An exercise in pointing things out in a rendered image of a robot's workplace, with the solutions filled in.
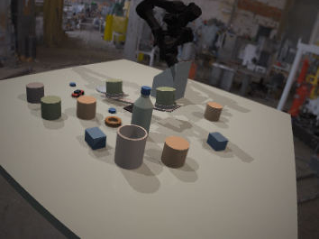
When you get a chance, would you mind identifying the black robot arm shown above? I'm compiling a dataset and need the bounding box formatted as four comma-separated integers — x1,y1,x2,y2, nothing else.
136,0,202,68

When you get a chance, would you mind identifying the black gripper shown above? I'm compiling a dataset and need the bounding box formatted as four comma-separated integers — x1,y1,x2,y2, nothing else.
151,21,195,49

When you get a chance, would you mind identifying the brown ring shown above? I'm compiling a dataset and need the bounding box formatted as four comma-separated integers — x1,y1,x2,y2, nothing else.
105,116,122,128

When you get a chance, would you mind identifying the brown cylinder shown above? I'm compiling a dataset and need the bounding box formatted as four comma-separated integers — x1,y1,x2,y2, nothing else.
204,102,223,122
77,96,97,120
161,136,190,169

